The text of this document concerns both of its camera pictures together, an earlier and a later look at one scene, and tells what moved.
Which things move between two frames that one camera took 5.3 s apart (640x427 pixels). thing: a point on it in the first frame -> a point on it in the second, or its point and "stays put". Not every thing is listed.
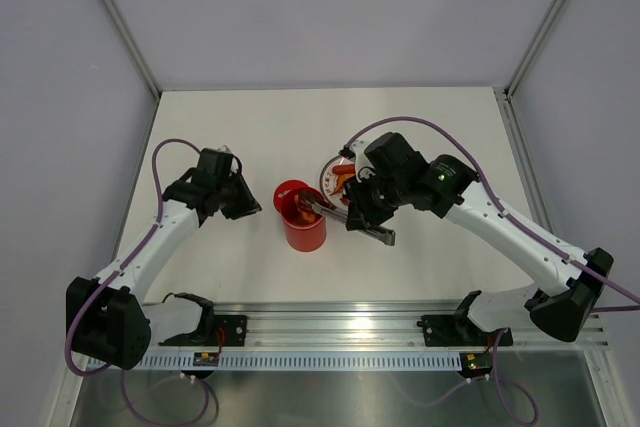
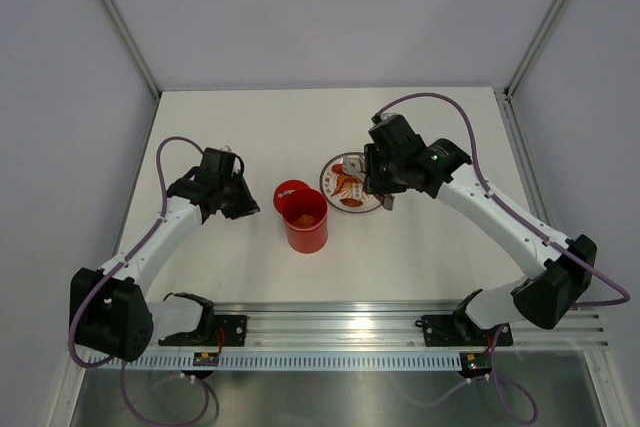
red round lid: (285, 186) stays put
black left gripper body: (235, 199) stays put
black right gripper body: (375, 199) -> (383, 174)
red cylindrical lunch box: (303, 215) stays put
